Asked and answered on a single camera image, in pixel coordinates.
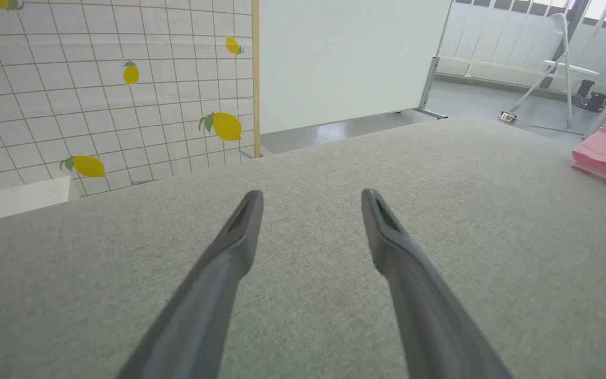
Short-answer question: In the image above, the white partition board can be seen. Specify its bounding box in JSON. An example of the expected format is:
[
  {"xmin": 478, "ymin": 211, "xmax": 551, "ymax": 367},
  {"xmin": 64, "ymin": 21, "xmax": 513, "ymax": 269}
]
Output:
[{"xmin": 258, "ymin": 0, "xmax": 454, "ymax": 135}]

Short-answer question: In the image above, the thin floor cable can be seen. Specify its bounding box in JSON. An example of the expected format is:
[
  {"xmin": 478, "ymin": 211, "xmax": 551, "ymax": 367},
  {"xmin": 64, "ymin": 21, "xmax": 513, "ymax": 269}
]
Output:
[{"xmin": 513, "ymin": 119, "xmax": 587, "ymax": 138}]

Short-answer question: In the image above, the black power adapter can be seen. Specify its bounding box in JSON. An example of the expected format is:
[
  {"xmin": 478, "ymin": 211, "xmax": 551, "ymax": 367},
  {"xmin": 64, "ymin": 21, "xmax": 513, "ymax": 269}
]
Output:
[{"xmin": 571, "ymin": 79, "xmax": 606, "ymax": 113}]

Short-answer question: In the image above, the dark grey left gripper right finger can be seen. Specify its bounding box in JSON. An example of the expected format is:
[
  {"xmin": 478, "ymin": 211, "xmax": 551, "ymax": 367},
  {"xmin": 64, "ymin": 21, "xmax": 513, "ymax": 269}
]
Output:
[{"xmin": 361, "ymin": 188, "xmax": 511, "ymax": 379}]

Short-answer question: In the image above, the white metal stand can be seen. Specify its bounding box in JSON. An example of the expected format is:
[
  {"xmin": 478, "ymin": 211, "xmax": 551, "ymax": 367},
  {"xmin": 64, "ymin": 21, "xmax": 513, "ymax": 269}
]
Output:
[{"xmin": 508, "ymin": 13, "xmax": 601, "ymax": 128}]

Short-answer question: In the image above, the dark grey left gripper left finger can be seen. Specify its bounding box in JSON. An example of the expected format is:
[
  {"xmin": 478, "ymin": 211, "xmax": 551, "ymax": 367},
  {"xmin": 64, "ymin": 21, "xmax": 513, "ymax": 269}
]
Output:
[{"xmin": 116, "ymin": 189, "xmax": 265, "ymax": 379}]

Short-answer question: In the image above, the lemon print tile backdrop panel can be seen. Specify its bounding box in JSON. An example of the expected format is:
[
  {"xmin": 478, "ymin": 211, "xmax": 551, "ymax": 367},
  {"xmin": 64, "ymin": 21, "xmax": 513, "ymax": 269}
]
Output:
[{"xmin": 0, "ymin": 0, "xmax": 261, "ymax": 198}]

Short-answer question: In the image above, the grey metal partition leg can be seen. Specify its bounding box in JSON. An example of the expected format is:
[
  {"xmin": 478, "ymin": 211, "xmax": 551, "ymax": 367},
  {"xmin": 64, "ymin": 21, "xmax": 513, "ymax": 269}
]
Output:
[{"xmin": 418, "ymin": 56, "xmax": 448, "ymax": 120}]

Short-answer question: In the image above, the white low box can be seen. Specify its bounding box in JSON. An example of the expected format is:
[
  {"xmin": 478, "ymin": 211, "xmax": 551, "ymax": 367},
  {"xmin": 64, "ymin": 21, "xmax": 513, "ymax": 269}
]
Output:
[{"xmin": 0, "ymin": 176, "xmax": 73, "ymax": 227}]

